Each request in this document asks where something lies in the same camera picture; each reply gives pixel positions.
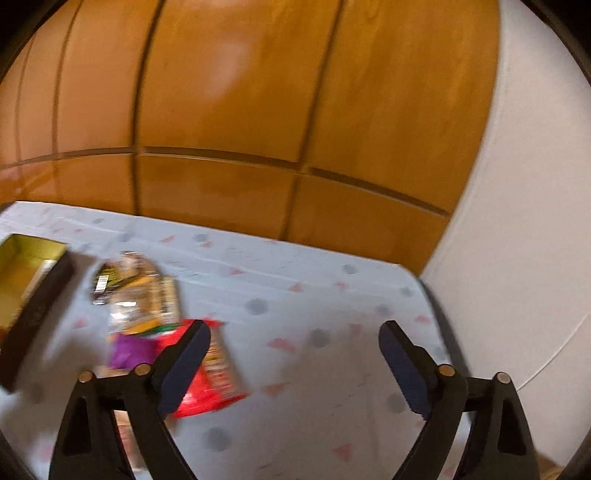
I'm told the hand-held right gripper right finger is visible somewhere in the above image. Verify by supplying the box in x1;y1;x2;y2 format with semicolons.
379;320;541;480

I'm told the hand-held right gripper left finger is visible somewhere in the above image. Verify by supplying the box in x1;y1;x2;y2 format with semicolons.
48;319;212;480

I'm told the red printed snack packet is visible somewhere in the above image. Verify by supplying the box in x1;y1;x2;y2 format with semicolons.
173;318;250;418

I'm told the purple snack packet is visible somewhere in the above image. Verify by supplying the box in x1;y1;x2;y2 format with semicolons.
108;332;160;370

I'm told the brown snack packet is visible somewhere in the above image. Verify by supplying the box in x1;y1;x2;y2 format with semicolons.
90;251;162;333

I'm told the dark box with gold interior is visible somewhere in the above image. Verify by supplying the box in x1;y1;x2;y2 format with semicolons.
0;234;75;393

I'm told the wafer packet with green end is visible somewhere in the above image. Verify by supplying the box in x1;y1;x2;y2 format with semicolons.
157;276;182;334

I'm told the patterned tablecloth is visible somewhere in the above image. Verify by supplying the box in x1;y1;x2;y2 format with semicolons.
0;202;476;480

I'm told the wooden panelled cabinet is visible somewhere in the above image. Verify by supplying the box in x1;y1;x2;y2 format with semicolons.
0;0;502;275

